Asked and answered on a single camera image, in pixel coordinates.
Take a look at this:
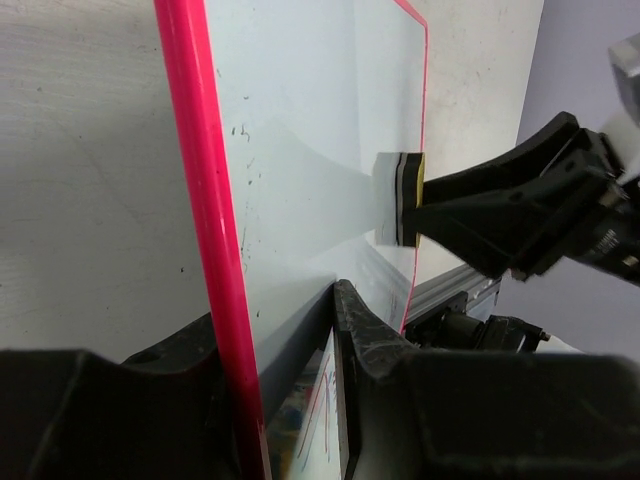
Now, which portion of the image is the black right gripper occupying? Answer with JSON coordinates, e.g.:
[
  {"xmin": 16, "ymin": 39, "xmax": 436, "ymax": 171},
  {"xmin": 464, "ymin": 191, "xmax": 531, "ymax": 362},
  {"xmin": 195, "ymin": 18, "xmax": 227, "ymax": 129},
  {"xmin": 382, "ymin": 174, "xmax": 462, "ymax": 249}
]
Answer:
[{"xmin": 404, "ymin": 112, "xmax": 639, "ymax": 286}]

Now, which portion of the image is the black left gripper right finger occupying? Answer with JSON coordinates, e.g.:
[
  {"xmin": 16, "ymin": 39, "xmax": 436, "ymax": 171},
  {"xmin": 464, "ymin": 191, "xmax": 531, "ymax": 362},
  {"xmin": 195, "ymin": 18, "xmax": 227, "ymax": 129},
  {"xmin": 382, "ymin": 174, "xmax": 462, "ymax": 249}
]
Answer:
[{"xmin": 333, "ymin": 280, "xmax": 639, "ymax": 479}]

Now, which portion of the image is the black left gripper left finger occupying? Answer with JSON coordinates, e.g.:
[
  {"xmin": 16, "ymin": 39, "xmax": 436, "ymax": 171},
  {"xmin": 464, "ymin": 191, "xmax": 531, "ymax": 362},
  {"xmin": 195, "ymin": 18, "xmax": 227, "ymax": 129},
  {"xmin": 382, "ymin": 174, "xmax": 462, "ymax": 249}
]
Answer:
[{"xmin": 1, "ymin": 315, "xmax": 240, "ymax": 479}]

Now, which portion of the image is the yellow whiteboard eraser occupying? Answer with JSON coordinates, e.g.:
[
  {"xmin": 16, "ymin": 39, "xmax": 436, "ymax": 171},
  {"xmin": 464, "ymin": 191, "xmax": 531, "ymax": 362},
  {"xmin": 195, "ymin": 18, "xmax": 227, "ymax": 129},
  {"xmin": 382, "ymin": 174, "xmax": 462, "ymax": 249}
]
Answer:
[{"xmin": 372, "ymin": 152, "xmax": 426, "ymax": 248}]

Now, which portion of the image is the pink framed whiteboard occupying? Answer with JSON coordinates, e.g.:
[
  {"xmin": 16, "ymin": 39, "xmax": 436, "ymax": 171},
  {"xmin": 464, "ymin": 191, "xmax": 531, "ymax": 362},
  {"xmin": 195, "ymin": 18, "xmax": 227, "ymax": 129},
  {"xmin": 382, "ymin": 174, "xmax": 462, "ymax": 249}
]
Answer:
[{"xmin": 155, "ymin": 1, "xmax": 428, "ymax": 479}]

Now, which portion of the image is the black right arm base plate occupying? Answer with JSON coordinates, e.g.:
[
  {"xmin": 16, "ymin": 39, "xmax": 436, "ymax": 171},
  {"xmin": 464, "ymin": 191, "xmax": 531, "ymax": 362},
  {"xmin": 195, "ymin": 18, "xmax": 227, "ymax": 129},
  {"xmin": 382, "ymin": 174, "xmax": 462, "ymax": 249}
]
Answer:
[{"xmin": 405, "ymin": 309, "xmax": 551, "ymax": 352}]

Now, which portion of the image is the aluminium extrusion rail frame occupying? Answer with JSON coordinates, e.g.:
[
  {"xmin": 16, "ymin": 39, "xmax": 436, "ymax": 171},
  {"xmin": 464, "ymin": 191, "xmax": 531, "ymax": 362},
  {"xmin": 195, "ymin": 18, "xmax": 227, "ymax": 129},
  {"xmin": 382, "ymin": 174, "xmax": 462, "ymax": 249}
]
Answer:
[{"xmin": 405, "ymin": 265, "xmax": 501, "ymax": 325}]

